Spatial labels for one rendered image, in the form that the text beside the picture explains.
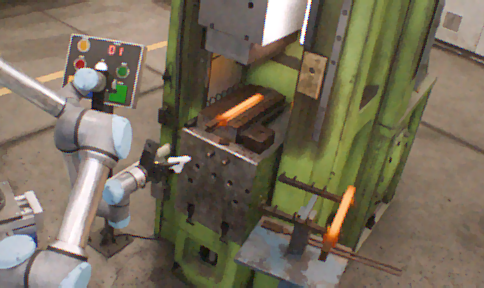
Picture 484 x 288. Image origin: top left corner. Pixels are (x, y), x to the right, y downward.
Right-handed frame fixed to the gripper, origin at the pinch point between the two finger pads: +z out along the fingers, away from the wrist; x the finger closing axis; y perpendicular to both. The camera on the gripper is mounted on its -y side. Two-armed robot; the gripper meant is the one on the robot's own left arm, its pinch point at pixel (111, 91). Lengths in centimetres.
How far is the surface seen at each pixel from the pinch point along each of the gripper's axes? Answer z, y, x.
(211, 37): -5.9, 27.9, -37.4
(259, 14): -21, 37, -55
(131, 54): 10.3, 17.6, -2.4
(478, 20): 434, 188, -305
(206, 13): -9, 36, -34
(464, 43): 454, 160, -299
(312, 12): -20, 42, -74
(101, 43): 10.4, 20.2, 12.1
